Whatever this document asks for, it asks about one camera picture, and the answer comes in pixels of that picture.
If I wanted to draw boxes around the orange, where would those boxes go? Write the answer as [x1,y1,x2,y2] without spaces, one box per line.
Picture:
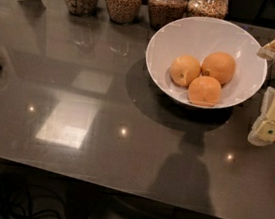
[188,76,222,107]
[169,55,201,87]
[201,52,236,85]

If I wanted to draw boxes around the white ceramic bowl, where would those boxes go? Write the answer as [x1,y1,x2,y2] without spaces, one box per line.
[145,17,267,109]

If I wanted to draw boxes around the glass jar of mixed grains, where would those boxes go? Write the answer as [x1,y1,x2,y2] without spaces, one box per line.
[186,0,229,19]

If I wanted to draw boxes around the glass jar of brown seeds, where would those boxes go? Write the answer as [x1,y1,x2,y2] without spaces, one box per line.
[147,0,187,30]

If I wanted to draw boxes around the black cables under table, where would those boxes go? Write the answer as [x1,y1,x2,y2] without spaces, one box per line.
[0,168,71,219]

